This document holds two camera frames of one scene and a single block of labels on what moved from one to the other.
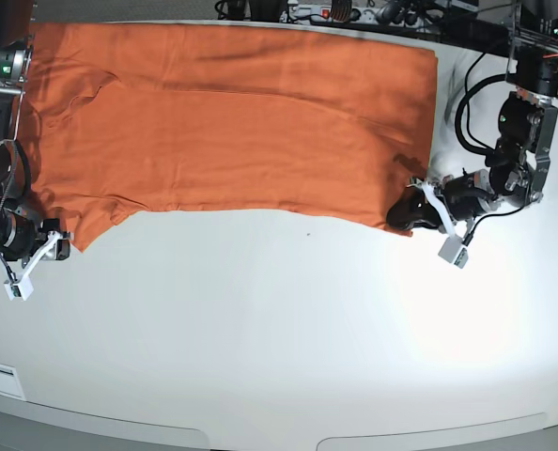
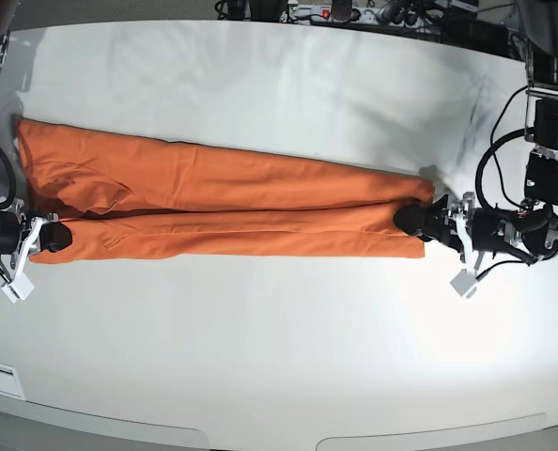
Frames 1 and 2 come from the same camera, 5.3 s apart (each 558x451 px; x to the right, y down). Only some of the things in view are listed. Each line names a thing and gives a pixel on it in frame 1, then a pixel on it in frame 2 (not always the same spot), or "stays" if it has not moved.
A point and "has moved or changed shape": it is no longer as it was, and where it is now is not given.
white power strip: x=319 y=12 stays
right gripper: x=464 y=195 -> x=426 y=221
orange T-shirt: x=239 y=119 has moved or changed shape
